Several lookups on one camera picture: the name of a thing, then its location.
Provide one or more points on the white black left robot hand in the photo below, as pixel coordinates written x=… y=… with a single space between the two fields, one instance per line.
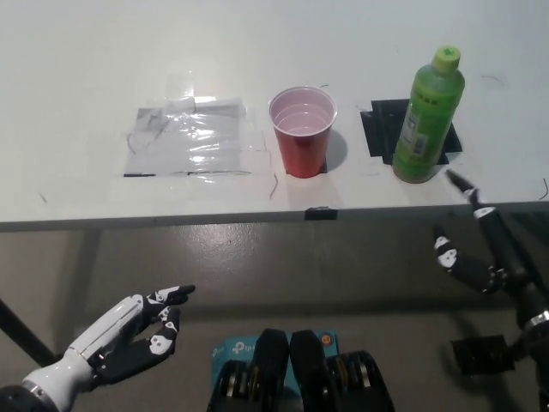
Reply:
x=116 y=326

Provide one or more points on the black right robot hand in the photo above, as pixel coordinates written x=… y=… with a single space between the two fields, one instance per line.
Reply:
x=472 y=268

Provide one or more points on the green plastic drink bottle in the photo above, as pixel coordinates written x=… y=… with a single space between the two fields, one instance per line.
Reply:
x=422 y=124

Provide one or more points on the red plastic cup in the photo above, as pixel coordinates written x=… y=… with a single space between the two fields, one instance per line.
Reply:
x=302 y=141

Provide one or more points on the black slanted table leg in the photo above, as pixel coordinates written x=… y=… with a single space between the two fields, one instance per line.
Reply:
x=25 y=332

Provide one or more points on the teal tp-link cardboard box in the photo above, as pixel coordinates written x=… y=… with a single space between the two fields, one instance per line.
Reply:
x=233 y=349

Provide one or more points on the black tape square marker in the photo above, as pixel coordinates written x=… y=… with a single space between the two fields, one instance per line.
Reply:
x=381 y=129

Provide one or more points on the grey sheet under clear tape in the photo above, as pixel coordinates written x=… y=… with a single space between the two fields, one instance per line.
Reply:
x=188 y=141

